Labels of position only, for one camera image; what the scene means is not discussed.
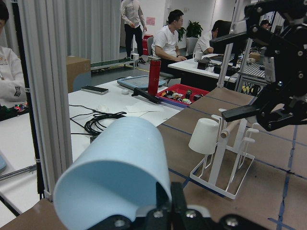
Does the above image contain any black smartphone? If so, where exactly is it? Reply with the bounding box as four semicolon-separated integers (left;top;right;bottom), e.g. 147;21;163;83
81;85;109;95

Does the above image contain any white wire cup rack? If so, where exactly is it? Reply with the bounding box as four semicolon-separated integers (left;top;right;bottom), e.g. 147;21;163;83
189;115;259;199

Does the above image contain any white cup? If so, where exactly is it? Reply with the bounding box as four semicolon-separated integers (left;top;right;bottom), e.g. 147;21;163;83
189;118;219;155

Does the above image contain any red parts tray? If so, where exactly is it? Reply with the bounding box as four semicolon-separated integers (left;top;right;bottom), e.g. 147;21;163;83
156;84;209;108

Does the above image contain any green potted plant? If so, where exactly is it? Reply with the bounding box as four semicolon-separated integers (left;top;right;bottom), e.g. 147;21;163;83
177;21;203;42

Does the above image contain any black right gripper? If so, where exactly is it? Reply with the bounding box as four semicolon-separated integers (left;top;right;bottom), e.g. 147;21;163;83
210;0;307;131

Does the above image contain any coiled black cable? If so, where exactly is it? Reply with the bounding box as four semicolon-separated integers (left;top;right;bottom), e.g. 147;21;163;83
83;111;128;135

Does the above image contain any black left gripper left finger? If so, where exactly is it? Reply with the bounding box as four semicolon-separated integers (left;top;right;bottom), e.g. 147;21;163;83
90;183;171;230

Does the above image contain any light blue cup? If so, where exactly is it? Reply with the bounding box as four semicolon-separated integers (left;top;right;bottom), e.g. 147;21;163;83
54;117;172;230

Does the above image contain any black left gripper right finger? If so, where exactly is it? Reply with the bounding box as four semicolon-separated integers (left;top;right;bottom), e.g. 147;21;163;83
171;182;265;230

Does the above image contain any cardboard box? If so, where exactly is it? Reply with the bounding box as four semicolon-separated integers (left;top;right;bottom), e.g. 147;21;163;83
66;57;92;93

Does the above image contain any aluminium frame post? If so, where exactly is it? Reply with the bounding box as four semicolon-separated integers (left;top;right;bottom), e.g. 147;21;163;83
18;0;72;201

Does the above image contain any red water bottle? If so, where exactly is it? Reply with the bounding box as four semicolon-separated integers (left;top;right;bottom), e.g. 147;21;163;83
148;59;161;96

